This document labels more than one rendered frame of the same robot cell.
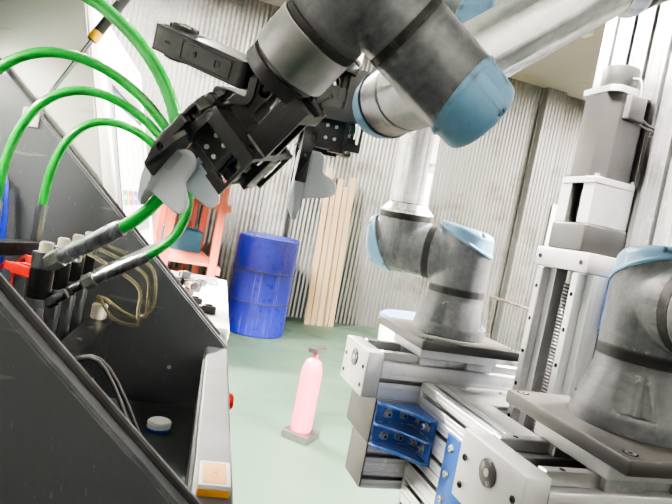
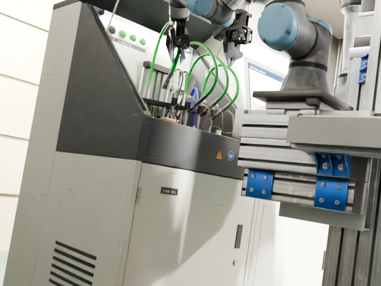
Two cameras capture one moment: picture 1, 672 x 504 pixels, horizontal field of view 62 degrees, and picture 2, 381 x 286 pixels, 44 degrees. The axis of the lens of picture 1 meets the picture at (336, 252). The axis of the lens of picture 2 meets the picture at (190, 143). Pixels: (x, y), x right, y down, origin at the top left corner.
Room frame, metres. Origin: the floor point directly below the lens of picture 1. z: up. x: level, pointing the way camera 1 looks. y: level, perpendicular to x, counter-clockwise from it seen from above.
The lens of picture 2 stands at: (-0.27, -1.45, 0.74)
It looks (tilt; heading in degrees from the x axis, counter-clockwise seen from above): 5 degrees up; 59
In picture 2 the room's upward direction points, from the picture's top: 9 degrees clockwise
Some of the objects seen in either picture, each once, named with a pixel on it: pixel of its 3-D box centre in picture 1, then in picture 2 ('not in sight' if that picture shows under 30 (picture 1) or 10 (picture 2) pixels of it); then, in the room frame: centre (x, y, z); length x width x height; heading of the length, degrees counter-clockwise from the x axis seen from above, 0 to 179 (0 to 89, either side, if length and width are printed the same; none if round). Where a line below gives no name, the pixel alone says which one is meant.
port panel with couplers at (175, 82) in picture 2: not in sight; (178, 89); (0.88, 0.66, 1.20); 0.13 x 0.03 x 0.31; 12
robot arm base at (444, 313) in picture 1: (452, 310); not in sight; (1.19, -0.27, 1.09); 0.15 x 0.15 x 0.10
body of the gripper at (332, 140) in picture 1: (329, 110); (238, 28); (0.77, 0.04, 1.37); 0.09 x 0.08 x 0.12; 102
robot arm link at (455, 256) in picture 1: (459, 255); not in sight; (1.19, -0.26, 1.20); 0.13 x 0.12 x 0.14; 68
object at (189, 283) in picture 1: (186, 279); not in sight; (1.45, 0.37, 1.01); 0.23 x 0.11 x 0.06; 12
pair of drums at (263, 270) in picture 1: (263, 280); not in sight; (6.00, 0.70, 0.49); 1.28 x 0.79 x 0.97; 18
